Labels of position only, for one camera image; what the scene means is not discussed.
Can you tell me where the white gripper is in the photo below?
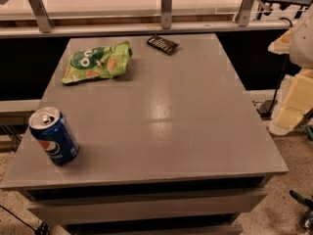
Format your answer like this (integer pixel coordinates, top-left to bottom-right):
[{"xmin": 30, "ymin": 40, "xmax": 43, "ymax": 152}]
[{"xmin": 268, "ymin": 5, "xmax": 313, "ymax": 136}]

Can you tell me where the green rice chip bag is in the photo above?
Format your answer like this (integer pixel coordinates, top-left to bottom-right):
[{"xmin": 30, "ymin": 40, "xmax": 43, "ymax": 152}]
[{"xmin": 62, "ymin": 41, "xmax": 132, "ymax": 84}]

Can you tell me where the blue pepsi can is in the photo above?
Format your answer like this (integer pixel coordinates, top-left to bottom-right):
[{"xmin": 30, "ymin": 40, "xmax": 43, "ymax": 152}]
[{"xmin": 28, "ymin": 107, "xmax": 79, "ymax": 165}]

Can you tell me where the black chocolate bar wrapper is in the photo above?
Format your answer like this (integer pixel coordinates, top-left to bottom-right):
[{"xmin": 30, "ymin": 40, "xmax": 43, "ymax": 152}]
[{"xmin": 147, "ymin": 34, "xmax": 179, "ymax": 55}]

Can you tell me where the grey drawer cabinet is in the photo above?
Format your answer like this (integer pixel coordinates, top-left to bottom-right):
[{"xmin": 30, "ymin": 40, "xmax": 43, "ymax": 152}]
[{"xmin": 2, "ymin": 34, "xmax": 288, "ymax": 235}]

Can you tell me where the black hanging cable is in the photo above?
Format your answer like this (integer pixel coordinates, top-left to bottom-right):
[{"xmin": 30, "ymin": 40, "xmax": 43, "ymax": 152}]
[{"xmin": 259, "ymin": 17, "xmax": 294, "ymax": 118}]

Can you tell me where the right metal shelf bracket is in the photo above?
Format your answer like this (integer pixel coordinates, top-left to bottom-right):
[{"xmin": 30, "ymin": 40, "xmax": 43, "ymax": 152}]
[{"xmin": 236, "ymin": 0, "xmax": 254, "ymax": 26}]

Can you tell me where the metal shelf bracket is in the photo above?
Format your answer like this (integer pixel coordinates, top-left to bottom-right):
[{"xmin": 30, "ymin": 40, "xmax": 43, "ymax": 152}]
[
  {"xmin": 161, "ymin": 0, "xmax": 172, "ymax": 29},
  {"xmin": 28, "ymin": 0, "xmax": 53, "ymax": 33},
  {"xmin": 236, "ymin": 0, "xmax": 254, "ymax": 26}
]

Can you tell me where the green handled tool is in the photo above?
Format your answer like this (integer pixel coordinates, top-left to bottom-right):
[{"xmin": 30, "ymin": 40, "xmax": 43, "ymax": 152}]
[{"xmin": 290, "ymin": 190, "xmax": 313, "ymax": 235}]

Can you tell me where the middle metal shelf bracket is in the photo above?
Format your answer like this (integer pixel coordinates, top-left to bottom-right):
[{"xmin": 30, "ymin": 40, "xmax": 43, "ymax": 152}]
[{"xmin": 161, "ymin": 0, "xmax": 172, "ymax": 29}]

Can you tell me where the left metal shelf bracket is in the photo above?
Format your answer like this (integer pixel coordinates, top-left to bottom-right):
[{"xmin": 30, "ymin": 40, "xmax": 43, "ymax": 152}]
[{"xmin": 28, "ymin": 0, "xmax": 53, "ymax": 33}]

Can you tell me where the black floor cable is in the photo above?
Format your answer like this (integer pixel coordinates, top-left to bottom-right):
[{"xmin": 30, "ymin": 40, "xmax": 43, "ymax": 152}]
[{"xmin": 0, "ymin": 204, "xmax": 51, "ymax": 235}]

